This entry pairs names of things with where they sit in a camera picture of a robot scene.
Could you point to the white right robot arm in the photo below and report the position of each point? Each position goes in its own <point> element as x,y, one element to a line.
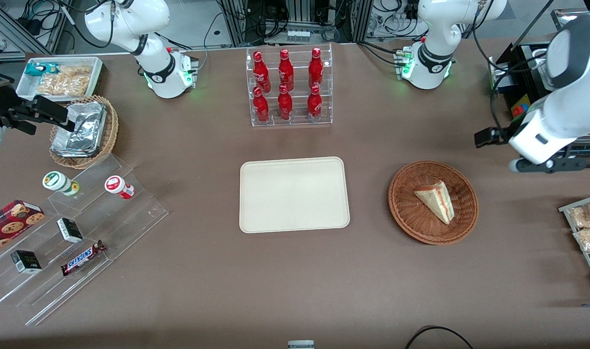
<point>162,72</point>

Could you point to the teal snack packet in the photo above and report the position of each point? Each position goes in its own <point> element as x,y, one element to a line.
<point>38,69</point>

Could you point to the clear bag of chips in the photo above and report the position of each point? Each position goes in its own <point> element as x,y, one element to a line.
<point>67,81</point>

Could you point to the clear acrylic bottle rack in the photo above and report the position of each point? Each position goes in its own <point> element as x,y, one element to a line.
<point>300,121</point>

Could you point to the silver foil packs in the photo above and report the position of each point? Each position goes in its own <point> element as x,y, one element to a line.
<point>84,131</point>

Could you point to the red emergency button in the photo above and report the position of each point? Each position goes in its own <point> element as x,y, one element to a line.
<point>519,109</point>

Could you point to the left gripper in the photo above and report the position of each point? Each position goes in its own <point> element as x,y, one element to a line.
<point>501,134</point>

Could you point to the red plaid cookie box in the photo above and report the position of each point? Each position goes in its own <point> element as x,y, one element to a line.
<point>9,223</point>

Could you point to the beige plastic tray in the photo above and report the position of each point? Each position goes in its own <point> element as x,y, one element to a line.
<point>295,194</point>

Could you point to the brown wicker basket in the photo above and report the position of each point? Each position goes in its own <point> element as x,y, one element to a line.
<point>411,213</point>

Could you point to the black food warmer appliance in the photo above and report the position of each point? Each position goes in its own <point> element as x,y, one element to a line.
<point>525,80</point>

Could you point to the snickers chocolate bar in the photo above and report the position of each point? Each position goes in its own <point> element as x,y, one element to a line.
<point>83,258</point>

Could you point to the small grey device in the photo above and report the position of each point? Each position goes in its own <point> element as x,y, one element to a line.
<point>301,344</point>

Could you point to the white rectangular bin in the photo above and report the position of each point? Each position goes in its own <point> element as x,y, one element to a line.
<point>26,87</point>

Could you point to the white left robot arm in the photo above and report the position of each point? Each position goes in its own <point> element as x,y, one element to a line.
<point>438,58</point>

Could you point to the green capped small bottle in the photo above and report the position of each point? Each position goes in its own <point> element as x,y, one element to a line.
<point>57,182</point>

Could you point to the small black carton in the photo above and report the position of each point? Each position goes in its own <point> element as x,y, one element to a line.
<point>26,261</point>
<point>69,230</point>

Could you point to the red cola bottle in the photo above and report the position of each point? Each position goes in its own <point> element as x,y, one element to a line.
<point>261,107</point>
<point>261,72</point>
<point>316,68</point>
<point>314,105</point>
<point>285,105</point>
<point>286,70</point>

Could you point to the red capped small bottle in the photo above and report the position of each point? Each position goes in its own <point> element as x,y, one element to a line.
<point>118,186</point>

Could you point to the light wicker basket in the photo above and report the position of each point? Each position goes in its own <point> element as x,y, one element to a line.
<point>108,140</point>

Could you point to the triangular sandwich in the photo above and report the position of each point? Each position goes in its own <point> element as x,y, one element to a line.
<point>438,199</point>

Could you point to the clear acrylic stepped shelf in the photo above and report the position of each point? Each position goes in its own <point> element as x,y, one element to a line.
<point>130,218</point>

